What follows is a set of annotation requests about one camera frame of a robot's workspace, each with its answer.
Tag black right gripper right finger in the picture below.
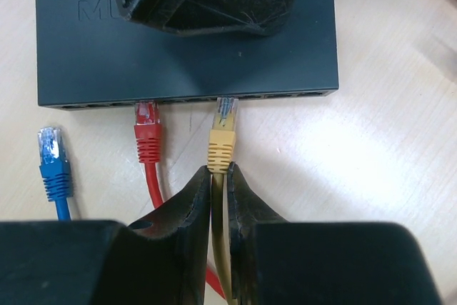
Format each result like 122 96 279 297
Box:
227 164 441 304

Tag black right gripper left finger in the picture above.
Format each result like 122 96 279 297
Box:
1 167 211 304

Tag small black network switch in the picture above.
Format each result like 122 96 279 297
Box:
36 0 338 109

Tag yellow ethernet cable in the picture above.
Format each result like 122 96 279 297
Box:
206 96 240 301

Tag red ethernet cable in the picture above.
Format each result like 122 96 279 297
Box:
132 100 229 301

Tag blue ethernet cable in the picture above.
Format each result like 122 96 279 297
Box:
36 126 74 221

